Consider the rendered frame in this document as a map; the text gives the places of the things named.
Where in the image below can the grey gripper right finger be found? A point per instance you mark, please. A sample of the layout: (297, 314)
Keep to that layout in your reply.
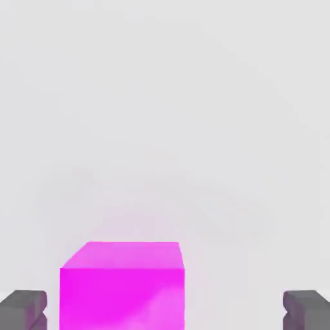
(308, 312)

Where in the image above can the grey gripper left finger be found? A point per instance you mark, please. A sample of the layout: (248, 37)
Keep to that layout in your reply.
(20, 312)

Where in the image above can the small magenta cube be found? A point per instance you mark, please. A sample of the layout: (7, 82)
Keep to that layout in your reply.
(121, 296)

